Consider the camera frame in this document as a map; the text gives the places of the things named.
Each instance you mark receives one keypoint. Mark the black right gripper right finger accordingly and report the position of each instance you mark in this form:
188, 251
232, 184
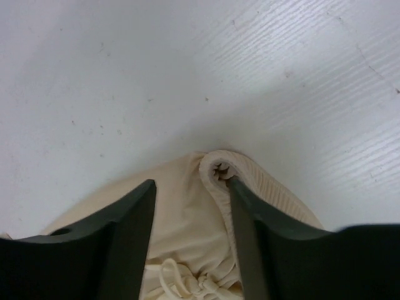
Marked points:
283, 258

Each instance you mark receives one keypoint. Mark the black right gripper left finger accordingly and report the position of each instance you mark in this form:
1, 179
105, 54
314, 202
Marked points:
101, 256

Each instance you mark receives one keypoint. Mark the beige drawstring trousers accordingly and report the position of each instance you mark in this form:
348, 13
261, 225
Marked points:
192, 249

